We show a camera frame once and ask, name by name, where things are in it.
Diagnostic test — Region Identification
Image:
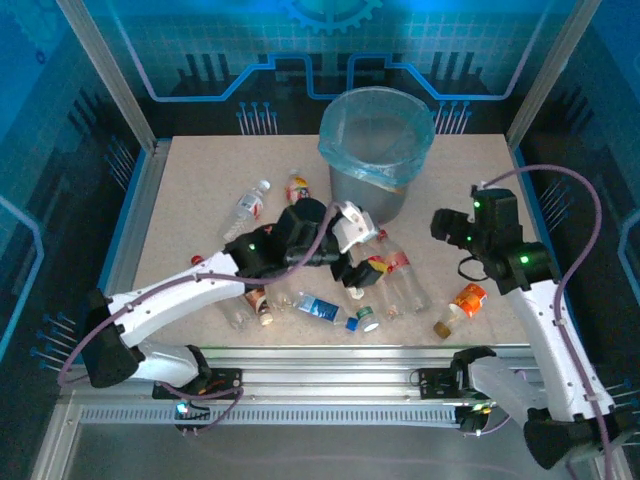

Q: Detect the clear bottle red cap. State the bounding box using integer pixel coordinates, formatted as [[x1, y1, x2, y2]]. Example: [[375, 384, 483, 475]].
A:
[[372, 269, 401, 322]]

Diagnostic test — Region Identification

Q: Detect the pink label drink bottle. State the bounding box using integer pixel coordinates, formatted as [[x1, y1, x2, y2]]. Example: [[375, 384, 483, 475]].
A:
[[284, 168, 312, 206]]

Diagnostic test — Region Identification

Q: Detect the blue label water bottle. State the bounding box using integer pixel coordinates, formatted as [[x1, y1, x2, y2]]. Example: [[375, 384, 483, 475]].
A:
[[293, 291, 361, 334]]

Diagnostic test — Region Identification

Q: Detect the large clear bottle red label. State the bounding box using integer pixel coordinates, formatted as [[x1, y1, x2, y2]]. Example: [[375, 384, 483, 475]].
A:
[[374, 228, 432, 315]]

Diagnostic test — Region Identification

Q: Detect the white cap water bottle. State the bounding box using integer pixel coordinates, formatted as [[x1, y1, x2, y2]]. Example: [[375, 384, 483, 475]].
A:
[[219, 178, 273, 242]]

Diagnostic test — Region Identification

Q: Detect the orange label plastic bottle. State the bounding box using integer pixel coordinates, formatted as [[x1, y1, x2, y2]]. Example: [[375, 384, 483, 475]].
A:
[[432, 282, 489, 340]]

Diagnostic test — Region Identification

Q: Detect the grey waste bin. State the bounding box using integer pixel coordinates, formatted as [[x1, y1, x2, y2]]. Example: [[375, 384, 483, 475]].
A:
[[318, 86, 436, 225]]

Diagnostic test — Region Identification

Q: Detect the brown label plastic bottle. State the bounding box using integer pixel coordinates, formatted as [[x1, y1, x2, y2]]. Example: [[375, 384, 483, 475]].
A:
[[243, 287, 275, 328]]

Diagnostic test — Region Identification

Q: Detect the clear plastic bottle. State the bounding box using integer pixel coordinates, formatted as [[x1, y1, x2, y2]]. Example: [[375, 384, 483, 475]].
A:
[[219, 293, 257, 332]]

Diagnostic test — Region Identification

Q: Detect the blue plastic bin liner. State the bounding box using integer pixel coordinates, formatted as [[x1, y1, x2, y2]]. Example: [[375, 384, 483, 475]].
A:
[[318, 86, 436, 194]]

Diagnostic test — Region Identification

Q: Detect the thin black cable loop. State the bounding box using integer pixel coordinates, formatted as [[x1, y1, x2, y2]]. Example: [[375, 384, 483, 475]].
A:
[[457, 254, 494, 282]]

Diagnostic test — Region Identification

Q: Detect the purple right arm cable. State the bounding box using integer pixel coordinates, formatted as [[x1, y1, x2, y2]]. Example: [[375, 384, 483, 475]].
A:
[[472, 164, 626, 480]]

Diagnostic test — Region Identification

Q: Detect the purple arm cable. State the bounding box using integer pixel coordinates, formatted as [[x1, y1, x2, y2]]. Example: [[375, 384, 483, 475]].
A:
[[57, 202, 351, 389], [472, 164, 626, 480]]

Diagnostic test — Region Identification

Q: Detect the aluminium mounting rail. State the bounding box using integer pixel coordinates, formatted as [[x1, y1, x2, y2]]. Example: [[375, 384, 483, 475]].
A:
[[149, 344, 539, 401]]

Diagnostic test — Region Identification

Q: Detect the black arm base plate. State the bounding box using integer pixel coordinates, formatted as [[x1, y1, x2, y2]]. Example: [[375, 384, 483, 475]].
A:
[[414, 367, 469, 401], [152, 367, 245, 401]]

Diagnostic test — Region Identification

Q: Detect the slotted metal cable duct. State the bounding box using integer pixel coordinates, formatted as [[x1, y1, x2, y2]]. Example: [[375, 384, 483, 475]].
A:
[[79, 402, 466, 429]]

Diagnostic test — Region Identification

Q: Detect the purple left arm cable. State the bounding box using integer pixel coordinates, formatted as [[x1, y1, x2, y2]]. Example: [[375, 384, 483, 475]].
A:
[[57, 202, 351, 389]]

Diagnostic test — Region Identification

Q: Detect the aluminium frame post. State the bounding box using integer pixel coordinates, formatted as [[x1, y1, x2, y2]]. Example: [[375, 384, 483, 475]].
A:
[[53, 0, 160, 154], [504, 0, 604, 151]]

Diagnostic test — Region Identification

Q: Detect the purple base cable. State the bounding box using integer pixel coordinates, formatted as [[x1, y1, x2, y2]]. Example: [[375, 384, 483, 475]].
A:
[[464, 412, 516, 437], [157, 382, 247, 436]]

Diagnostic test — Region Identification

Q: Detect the aluminium table side rail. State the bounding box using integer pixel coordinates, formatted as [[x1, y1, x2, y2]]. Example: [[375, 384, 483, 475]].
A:
[[97, 139, 174, 306]]

